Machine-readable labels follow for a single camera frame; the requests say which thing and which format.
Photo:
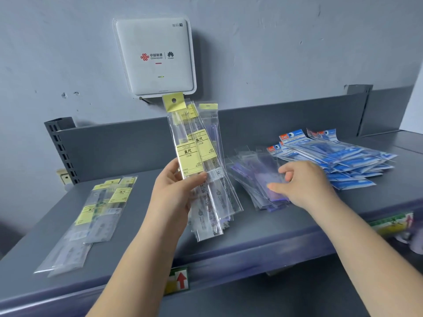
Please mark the person's right hand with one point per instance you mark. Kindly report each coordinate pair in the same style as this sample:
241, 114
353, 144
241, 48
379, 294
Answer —
307, 184

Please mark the person's left hand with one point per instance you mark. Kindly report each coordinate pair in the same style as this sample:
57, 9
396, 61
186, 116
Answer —
168, 201

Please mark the pile of blue set-square packets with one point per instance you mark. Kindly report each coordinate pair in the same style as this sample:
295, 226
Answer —
337, 158

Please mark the bundle of assorted straight rulers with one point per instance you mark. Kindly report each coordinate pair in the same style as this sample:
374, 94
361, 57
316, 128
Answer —
190, 155

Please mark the clear purple ruler packets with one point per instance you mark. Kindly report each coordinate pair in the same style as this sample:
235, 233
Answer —
254, 174

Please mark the pile of clear rulers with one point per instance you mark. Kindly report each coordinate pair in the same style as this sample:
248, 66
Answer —
99, 211

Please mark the person's left forearm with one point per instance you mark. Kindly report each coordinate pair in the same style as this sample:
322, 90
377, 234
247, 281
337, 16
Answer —
135, 280

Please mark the person's right forearm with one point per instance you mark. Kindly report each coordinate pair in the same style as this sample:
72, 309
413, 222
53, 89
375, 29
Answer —
370, 264

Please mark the grey shelf back panel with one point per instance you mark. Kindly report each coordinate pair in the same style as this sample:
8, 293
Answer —
132, 145

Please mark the grey slotted shelf post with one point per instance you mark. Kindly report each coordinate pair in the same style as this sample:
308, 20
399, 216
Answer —
363, 108
62, 148

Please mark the pale wall socket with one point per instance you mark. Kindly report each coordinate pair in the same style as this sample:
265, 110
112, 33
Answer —
62, 176

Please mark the white wall router box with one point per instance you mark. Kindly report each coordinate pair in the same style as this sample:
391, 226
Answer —
155, 39

